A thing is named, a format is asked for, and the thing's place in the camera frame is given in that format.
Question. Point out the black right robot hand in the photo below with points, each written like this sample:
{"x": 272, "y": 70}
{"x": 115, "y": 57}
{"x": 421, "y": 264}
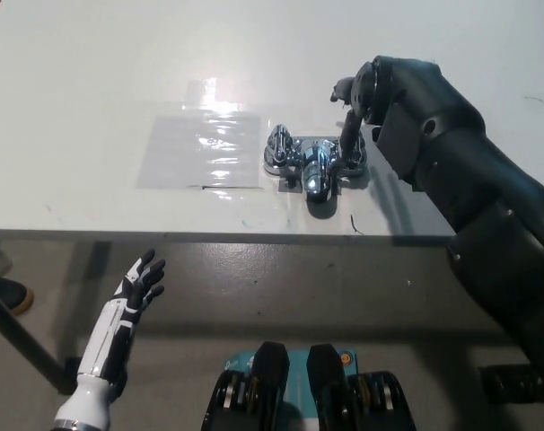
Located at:
{"x": 362, "y": 94}

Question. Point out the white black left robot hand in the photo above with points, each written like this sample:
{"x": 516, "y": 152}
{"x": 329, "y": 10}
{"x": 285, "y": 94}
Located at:
{"x": 119, "y": 314}

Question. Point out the chrome faucet body with spout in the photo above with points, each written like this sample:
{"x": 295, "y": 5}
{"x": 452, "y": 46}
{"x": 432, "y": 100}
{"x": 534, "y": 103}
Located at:
{"x": 314, "y": 170}

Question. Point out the black teal robot torso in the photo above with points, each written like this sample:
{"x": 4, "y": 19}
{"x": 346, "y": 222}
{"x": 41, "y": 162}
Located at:
{"x": 272, "y": 381}

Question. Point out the black slanted table leg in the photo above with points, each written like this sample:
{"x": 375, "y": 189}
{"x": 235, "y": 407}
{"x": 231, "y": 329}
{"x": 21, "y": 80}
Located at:
{"x": 29, "y": 343}

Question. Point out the black shoe with tan sole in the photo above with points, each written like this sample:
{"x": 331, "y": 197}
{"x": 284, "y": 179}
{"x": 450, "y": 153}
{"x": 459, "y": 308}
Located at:
{"x": 14, "y": 296}

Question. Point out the clear plastic sheet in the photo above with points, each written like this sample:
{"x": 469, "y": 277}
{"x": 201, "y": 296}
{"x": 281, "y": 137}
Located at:
{"x": 186, "y": 157}

